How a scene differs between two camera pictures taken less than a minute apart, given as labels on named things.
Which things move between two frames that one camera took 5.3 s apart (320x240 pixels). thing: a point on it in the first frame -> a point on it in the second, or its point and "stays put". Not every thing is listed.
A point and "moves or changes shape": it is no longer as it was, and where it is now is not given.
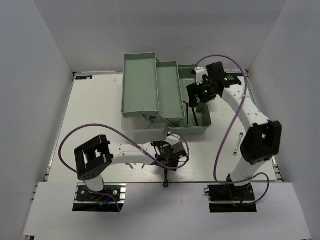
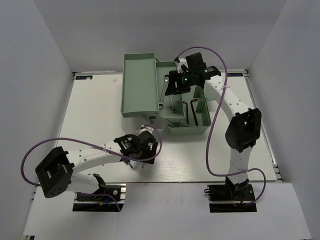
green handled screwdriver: [130, 165] stays put
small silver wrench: [241, 135] moves or changes shape
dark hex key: [195, 117] stays put
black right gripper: [194, 89] -> [174, 77]
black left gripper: [173, 163] -> [147, 156]
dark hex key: [187, 111] stays put
